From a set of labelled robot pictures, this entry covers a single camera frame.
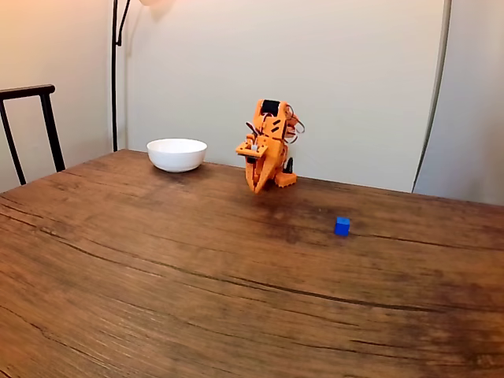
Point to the blue cube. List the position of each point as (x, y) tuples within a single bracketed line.
[(342, 227)]

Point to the white bowl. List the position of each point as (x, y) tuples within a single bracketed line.
[(176, 154)]

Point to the black power plug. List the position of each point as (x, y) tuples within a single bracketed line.
[(290, 165)]

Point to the black floor lamp pole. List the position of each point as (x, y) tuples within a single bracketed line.
[(114, 78)]

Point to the grey curved pole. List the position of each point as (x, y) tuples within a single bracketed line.
[(435, 98)]

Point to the orange camera mount bracket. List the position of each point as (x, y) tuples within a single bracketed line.
[(252, 149)]

